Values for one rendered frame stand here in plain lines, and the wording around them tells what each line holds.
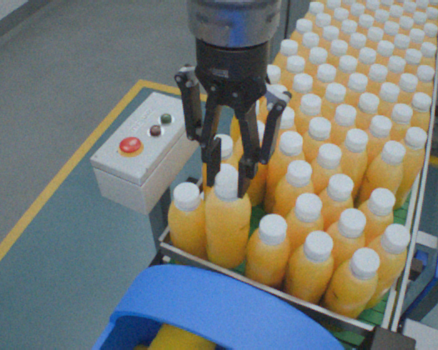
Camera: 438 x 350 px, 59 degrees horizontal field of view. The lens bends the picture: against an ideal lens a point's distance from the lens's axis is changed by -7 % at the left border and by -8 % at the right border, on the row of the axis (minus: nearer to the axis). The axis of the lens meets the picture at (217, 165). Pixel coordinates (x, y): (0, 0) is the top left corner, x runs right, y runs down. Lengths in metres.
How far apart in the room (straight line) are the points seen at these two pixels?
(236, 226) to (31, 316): 1.38
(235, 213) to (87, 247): 1.42
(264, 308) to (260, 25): 0.25
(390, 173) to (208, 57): 0.46
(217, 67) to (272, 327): 0.25
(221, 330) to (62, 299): 1.51
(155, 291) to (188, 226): 0.25
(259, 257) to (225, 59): 0.33
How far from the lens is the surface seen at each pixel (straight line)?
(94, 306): 1.80
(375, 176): 0.78
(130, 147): 0.69
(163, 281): 0.42
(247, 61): 0.40
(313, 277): 0.62
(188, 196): 0.63
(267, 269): 0.65
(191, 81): 0.48
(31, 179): 2.32
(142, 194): 0.69
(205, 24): 0.39
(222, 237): 0.62
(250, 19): 0.37
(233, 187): 0.56
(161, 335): 0.49
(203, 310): 0.38
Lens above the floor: 1.58
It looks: 47 degrees down
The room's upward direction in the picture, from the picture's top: straight up
